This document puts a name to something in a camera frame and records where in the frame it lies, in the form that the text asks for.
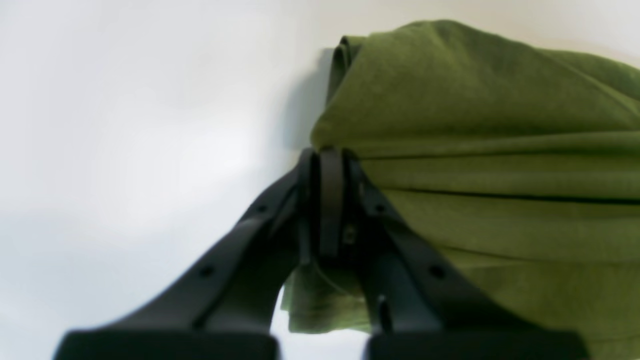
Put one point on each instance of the olive green T-shirt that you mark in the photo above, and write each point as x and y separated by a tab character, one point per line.
519	164

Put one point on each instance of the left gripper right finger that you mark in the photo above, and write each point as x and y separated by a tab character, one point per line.
419	306

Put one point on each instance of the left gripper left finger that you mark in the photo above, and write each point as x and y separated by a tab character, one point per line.
221	308

